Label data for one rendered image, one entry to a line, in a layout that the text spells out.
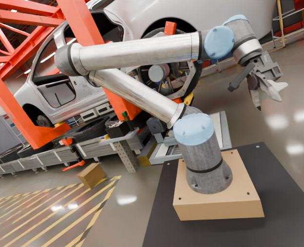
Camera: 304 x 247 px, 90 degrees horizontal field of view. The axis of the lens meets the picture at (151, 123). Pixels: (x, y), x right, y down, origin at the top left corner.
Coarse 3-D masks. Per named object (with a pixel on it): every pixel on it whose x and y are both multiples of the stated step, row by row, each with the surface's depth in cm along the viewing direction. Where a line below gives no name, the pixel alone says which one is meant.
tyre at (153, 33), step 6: (156, 30) 126; (162, 30) 124; (180, 30) 121; (144, 36) 131; (150, 36) 129; (198, 66) 127; (198, 72) 129; (192, 78) 133; (198, 78) 132; (192, 84) 135; (192, 90) 138; (186, 96) 143
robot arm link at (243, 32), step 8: (240, 16) 56; (224, 24) 59; (232, 24) 57; (240, 24) 56; (248, 24) 56; (240, 32) 56; (248, 32) 55; (240, 40) 56; (248, 40) 54; (232, 48) 59
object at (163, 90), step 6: (144, 66) 155; (186, 66) 133; (144, 72) 156; (144, 78) 154; (168, 78) 142; (144, 84) 151; (150, 84) 159; (156, 84) 169; (168, 84) 145; (156, 90) 157; (162, 90) 162; (168, 90) 163; (174, 90) 157; (180, 90) 141
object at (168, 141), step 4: (168, 136) 169; (172, 136) 166; (164, 140) 165; (168, 140) 163; (172, 140) 161; (176, 140) 160; (164, 144) 167; (168, 144) 165; (172, 144) 164; (176, 144) 162
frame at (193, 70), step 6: (156, 36) 121; (192, 66) 121; (138, 72) 144; (192, 72) 123; (138, 78) 141; (186, 84) 129; (186, 90) 132; (168, 96) 139; (174, 96) 137; (180, 96) 135
